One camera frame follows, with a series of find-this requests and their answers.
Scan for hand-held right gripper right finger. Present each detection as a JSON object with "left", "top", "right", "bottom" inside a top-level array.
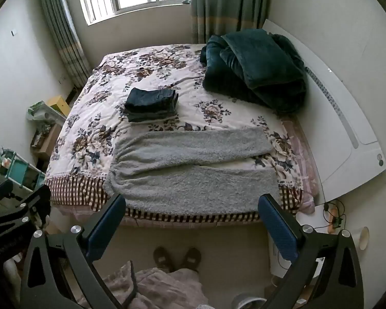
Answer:
[{"left": 257, "top": 194, "right": 365, "bottom": 309}]

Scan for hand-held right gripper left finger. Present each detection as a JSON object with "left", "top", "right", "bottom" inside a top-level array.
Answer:
[{"left": 19, "top": 194, "right": 127, "bottom": 309}]

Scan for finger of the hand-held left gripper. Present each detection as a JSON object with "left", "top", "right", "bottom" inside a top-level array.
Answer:
[{"left": 0, "top": 184, "right": 52, "bottom": 232}]

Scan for grey fluffy pants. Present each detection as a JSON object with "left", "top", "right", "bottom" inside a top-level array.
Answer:
[{"left": 103, "top": 125, "right": 282, "bottom": 216}]

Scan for white bedside table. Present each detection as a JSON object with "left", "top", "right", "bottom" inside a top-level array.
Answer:
[{"left": 267, "top": 201, "right": 351, "bottom": 284}]

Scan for teal storage cart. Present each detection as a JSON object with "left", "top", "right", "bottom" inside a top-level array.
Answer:
[{"left": 0, "top": 148, "right": 46, "bottom": 190}]

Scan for pink plaid underlay sheet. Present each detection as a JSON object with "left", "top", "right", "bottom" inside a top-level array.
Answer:
[{"left": 281, "top": 119, "right": 319, "bottom": 214}]

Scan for wooden bedside cabinet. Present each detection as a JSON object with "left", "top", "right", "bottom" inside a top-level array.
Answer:
[{"left": 30, "top": 124, "right": 63, "bottom": 168}]

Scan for white round bin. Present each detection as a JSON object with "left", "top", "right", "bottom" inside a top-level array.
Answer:
[{"left": 232, "top": 292, "right": 267, "bottom": 309}]

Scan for person's pink fleece clothing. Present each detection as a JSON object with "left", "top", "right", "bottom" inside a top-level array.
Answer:
[{"left": 77, "top": 261, "right": 209, "bottom": 309}]

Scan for white and green plastic bag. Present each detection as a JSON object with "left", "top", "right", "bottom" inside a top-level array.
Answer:
[{"left": 26, "top": 101, "right": 66, "bottom": 126}]

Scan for yellow box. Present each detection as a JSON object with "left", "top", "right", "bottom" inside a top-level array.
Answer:
[{"left": 47, "top": 95, "right": 69, "bottom": 116}]

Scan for folded dark jeans stack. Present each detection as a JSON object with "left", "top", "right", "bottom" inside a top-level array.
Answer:
[{"left": 123, "top": 88, "right": 180, "bottom": 123}]

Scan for white headboard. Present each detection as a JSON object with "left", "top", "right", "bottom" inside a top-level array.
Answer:
[{"left": 260, "top": 19, "right": 386, "bottom": 202}]

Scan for dark green plush blanket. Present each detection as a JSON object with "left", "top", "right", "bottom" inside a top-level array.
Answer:
[{"left": 201, "top": 28, "right": 309, "bottom": 114}]

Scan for bed with floral sheet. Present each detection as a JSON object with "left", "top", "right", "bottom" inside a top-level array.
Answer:
[{"left": 45, "top": 43, "right": 316, "bottom": 229}]

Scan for green striped curtain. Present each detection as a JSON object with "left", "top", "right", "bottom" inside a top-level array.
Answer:
[
  {"left": 190, "top": 0, "right": 272, "bottom": 44},
  {"left": 37, "top": 0, "right": 92, "bottom": 89}
]

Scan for black charger with cable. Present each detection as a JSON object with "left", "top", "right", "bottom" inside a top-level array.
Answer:
[{"left": 322, "top": 200, "right": 346, "bottom": 229}]

